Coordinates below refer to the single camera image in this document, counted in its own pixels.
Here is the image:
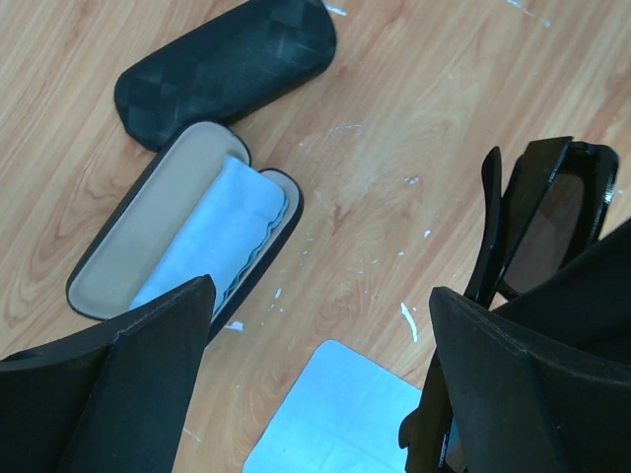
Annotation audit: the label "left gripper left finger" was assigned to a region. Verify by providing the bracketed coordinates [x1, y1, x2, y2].
[1, 276, 215, 472]

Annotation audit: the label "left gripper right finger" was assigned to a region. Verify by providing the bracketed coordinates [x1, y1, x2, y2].
[430, 288, 630, 472]

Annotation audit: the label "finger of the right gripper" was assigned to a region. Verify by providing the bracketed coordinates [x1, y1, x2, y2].
[494, 226, 630, 365]

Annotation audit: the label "black sunglasses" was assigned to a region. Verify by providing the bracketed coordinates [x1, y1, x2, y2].
[399, 137, 618, 472]

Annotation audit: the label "light blue cloth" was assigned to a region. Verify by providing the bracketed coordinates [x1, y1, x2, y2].
[130, 155, 289, 312]
[243, 339, 421, 473]

